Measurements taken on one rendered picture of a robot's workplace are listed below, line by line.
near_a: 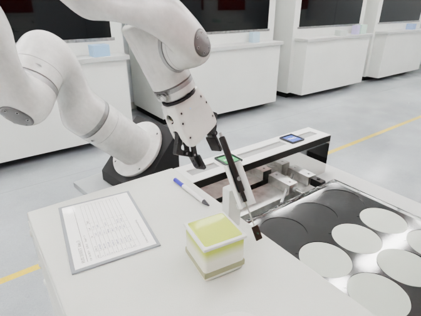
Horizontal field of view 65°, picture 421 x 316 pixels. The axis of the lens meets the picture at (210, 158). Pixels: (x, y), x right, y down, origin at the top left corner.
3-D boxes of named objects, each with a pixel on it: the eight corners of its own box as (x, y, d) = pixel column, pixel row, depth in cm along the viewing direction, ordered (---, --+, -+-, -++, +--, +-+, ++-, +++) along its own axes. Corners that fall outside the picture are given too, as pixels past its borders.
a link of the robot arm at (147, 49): (201, 68, 66) (169, 74, 72) (172, 1, 59) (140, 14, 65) (177, 89, 61) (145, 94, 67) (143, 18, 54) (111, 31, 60)
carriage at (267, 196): (315, 190, 98) (317, 182, 96) (217, 236, 78) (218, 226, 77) (294, 179, 103) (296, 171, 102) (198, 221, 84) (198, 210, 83)
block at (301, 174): (315, 182, 96) (316, 173, 95) (307, 185, 94) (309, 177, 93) (294, 172, 102) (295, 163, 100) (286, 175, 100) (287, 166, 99)
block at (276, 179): (297, 190, 92) (298, 181, 90) (288, 194, 90) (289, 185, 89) (275, 179, 97) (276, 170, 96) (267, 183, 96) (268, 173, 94)
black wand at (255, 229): (215, 134, 59) (218, 132, 58) (221, 133, 60) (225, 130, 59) (254, 241, 57) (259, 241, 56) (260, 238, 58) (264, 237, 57)
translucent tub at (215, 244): (245, 268, 53) (247, 234, 50) (204, 285, 50) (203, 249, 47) (222, 241, 59) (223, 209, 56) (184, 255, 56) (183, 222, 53)
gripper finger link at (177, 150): (168, 146, 66) (184, 161, 70) (185, 116, 69) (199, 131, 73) (164, 145, 67) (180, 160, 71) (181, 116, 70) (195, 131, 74)
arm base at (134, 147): (106, 170, 107) (57, 143, 93) (132, 120, 112) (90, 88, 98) (143, 183, 96) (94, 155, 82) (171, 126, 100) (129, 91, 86)
